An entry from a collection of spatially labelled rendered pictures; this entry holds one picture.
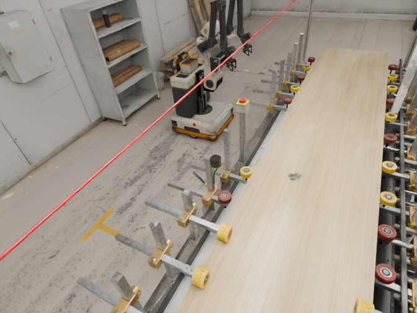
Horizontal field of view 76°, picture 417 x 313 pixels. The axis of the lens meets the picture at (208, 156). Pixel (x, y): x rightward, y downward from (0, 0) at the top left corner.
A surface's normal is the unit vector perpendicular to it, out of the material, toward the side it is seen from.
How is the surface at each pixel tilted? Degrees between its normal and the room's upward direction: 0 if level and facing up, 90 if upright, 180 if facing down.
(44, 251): 0
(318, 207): 0
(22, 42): 90
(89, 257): 0
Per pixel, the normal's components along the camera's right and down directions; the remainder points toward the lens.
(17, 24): 0.88, 0.24
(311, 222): -0.08, -0.76
